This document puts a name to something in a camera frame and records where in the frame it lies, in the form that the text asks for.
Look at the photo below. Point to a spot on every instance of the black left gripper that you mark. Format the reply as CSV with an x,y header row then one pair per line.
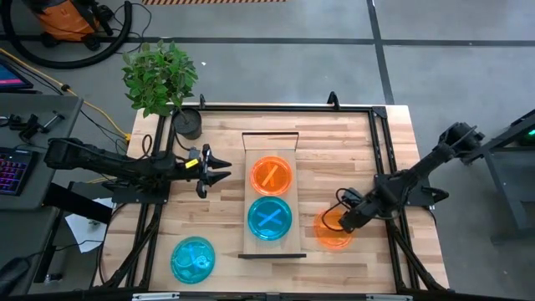
x,y
204,175

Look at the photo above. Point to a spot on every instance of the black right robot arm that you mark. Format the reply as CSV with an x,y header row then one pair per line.
x,y
418,171

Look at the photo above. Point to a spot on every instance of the black metal side stand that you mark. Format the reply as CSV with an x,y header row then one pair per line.
x,y
522,125

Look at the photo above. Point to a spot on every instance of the black computer monitor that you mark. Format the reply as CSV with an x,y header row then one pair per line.
x,y
12,77

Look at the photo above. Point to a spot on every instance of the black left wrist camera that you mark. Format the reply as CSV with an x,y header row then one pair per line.
x,y
193,151

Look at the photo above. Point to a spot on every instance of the black clamp tool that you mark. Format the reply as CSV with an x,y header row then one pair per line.
x,y
29,127

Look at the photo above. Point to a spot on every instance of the white paper sheet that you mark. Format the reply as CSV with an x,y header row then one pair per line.
x,y
83,234

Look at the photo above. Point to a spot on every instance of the black aluminium rig frame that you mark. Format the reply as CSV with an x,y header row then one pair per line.
x,y
271,108

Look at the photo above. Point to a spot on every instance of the black backlit keyboard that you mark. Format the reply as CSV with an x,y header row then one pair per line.
x,y
14,171

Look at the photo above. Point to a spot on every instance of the grey desk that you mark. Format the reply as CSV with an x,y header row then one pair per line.
x,y
48,184

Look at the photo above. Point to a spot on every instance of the black computer mouse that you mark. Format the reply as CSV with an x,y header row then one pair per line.
x,y
12,276

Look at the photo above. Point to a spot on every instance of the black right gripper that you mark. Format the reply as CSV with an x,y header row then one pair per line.
x,y
360,212

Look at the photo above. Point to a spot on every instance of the black flat beam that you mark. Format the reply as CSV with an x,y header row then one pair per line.
x,y
75,202

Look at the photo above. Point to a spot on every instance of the green plant in black pot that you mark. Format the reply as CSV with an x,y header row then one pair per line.
x,y
159,79

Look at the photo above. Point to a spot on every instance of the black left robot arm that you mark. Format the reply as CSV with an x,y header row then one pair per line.
x,y
104,161

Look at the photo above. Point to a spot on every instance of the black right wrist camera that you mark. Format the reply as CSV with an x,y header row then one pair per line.
x,y
352,196

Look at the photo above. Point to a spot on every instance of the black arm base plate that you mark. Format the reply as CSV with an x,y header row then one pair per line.
x,y
125,196
414,202

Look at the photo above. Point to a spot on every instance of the silver metal bracket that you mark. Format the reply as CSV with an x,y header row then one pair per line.
x,y
388,298
154,297

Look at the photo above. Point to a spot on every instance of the yellow label tag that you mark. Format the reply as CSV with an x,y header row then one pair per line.
x,y
191,163

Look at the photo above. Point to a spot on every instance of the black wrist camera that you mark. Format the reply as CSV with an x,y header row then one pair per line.
x,y
352,196
193,151

